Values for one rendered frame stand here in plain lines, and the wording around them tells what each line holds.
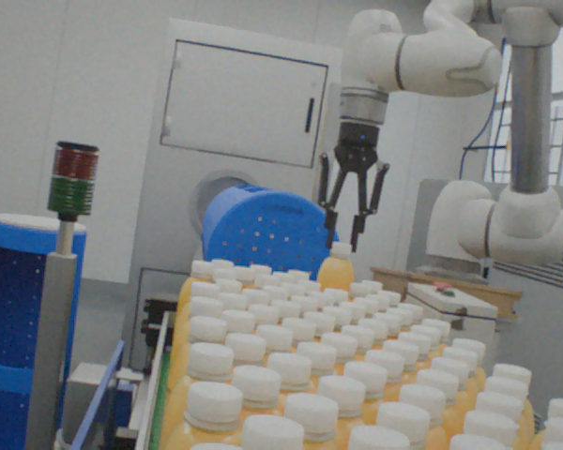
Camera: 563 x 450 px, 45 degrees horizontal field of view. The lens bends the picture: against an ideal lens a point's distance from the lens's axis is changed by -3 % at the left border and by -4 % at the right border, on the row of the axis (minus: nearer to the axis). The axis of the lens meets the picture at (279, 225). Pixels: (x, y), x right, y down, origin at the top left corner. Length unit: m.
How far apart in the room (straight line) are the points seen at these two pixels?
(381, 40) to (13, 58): 5.67
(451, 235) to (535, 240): 0.22
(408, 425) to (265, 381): 0.12
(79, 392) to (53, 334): 0.26
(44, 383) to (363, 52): 0.77
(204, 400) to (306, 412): 0.07
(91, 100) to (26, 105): 0.58
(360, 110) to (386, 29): 0.15
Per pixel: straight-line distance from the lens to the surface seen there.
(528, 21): 1.73
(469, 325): 1.21
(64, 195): 1.00
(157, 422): 1.00
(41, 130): 6.66
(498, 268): 3.58
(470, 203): 1.93
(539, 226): 1.86
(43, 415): 1.08
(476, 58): 1.22
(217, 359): 0.61
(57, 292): 1.03
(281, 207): 1.47
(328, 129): 2.92
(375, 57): 1.28
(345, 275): 1.29
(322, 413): 0.51
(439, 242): 1.94
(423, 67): 1.24
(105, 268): 6.66
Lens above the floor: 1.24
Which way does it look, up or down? 3 degrees down
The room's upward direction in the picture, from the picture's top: 9 degrees clockwise
